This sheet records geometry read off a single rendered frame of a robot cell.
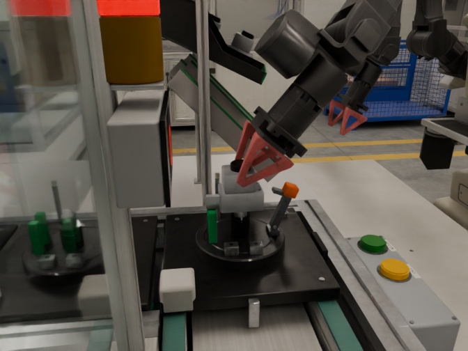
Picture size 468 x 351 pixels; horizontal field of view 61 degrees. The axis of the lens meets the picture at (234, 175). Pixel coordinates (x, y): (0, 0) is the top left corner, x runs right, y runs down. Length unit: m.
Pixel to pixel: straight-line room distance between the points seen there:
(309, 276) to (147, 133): 0.36
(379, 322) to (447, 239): 0.47
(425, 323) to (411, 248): 0.37
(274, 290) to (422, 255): 0.42
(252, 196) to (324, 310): 0.18
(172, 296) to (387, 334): 0.26
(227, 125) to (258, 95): 3.98
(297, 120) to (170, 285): 0.27
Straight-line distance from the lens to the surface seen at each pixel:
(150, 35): 0.33
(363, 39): 0.56
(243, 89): 4.72
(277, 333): 0.57
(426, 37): 1.23
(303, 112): 0.54
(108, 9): 0.33
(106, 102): 0.34
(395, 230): 0.97
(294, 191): 0.60
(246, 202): 0.58
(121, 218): 0.38
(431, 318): 0.58
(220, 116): 0.78
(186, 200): 1.04
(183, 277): 0.54
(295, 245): 0.65
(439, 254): 0.92
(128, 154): 0.30
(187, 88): 0.78
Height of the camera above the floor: 1.31
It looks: 22 degrees down
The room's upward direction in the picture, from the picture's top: straight up
